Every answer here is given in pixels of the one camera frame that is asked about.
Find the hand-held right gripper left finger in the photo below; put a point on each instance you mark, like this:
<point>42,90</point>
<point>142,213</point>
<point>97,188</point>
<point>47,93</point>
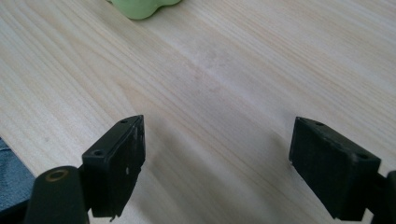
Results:
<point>115,165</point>

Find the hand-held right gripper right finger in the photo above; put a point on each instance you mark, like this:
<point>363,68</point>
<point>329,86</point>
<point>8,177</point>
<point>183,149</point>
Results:
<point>330,174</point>

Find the dark blue cloth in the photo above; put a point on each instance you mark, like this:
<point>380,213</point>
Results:
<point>14,177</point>

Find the light green plastic container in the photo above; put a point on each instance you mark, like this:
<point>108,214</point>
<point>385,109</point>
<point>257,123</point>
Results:
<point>140,7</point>

